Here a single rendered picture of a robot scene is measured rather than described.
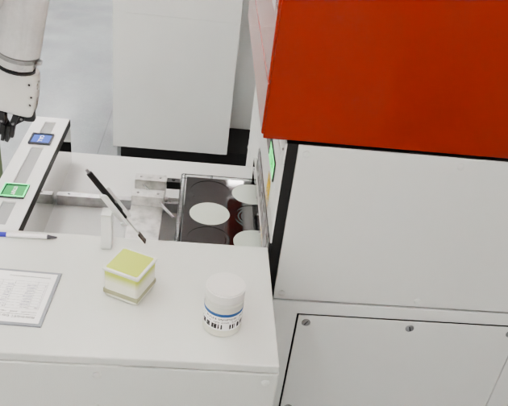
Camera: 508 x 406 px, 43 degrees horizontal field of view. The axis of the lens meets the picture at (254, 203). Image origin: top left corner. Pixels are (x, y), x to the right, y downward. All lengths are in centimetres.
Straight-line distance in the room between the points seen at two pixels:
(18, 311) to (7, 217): 32
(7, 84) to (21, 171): 30
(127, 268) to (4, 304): 22
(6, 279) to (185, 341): 37
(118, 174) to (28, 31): 67
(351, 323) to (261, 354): 45
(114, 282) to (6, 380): 24
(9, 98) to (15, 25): 17
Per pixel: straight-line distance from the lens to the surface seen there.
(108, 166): 195
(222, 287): 114
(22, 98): 143
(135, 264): 122
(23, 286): 129
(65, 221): 171
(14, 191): 157
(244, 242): 152
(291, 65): 121
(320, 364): 166
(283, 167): 130
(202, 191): 170
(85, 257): 135
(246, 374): 116
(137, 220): 160
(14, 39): 137
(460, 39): 126
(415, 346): 167
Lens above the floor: 179
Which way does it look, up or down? 32 degrees down
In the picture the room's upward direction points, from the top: 8 degrees clockwise
